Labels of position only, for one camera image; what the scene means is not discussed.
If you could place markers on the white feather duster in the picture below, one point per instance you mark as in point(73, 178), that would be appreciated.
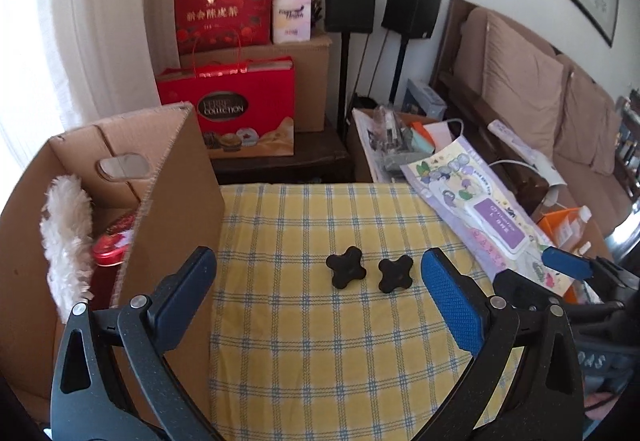
point(65, 241)

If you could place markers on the red tea gift bag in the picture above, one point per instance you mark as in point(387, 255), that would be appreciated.
point(225, 6)

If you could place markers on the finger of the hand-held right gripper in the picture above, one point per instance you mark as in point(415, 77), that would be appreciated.
point(525, 291)
point(567, 262)

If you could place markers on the purple illustrated wipes pack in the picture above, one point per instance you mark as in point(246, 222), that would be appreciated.
point(495, 221)

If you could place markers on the blue and white box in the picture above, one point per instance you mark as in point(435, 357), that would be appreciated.
point(425, 98)

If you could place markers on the white curtain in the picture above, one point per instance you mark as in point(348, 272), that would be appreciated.
point(90, 31)

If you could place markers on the black cross-shaped knob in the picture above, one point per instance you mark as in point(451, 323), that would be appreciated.
point(395, 275)
point(345, 267)

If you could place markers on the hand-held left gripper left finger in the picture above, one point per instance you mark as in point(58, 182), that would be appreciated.
point(185, 293)

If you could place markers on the orange box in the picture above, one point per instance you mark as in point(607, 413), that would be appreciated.
point(560, 226)

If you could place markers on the white power strip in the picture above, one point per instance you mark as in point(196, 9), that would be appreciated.
point(525, 148)

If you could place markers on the yellow checkered cloth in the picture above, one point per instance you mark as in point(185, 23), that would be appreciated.
point(310, 346)

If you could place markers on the large closed cardboard box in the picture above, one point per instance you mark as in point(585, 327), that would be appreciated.
point(312, 86)

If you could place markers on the pink tissue roll pack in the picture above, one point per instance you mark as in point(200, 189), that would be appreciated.
point(291, 13)

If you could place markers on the cardboard box of clutter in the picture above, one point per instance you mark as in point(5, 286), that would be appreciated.
point(395, 141)

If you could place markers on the dark wooden cabinet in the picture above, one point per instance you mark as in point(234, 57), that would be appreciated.
point(627, 141)

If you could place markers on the red round floral tin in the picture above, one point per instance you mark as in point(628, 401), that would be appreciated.
point(107, 251)

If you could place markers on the brown cushioned wooden sofa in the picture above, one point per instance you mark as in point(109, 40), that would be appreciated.
point(520, 86)

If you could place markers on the brown cardboard box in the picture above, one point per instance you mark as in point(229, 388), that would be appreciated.
point(170, 201)

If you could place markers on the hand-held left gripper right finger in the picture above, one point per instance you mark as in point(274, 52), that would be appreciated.
point(450, 306)

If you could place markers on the red Ferrero Collection box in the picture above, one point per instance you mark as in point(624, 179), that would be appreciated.
point(225, 96)

